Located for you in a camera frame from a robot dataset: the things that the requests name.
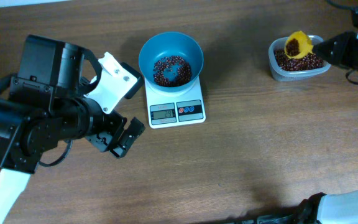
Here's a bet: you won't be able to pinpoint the clear plastic container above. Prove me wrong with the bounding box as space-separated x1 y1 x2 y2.
268 37 331 82

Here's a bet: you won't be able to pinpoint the blue plastic bowl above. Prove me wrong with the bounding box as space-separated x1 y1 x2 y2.
139 32 204 93

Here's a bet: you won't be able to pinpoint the black right camera cable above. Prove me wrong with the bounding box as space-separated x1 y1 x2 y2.
325 0 358 86

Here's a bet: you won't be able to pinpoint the white digital kitchen scale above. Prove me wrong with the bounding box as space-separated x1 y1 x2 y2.
145 78 206 129

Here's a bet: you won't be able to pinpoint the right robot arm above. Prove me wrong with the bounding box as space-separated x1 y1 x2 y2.
285 31 358 223

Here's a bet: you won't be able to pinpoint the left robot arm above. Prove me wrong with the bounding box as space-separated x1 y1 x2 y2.
0 35 145 223

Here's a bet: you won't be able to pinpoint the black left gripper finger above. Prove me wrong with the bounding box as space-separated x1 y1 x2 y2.
120 62 144 100
109 117 145 159

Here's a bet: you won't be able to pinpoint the red beans in bowl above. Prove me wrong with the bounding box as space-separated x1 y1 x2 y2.
153 55 193 87

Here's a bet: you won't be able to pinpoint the red adzuki beans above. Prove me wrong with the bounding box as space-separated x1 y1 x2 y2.
274 49 324 72

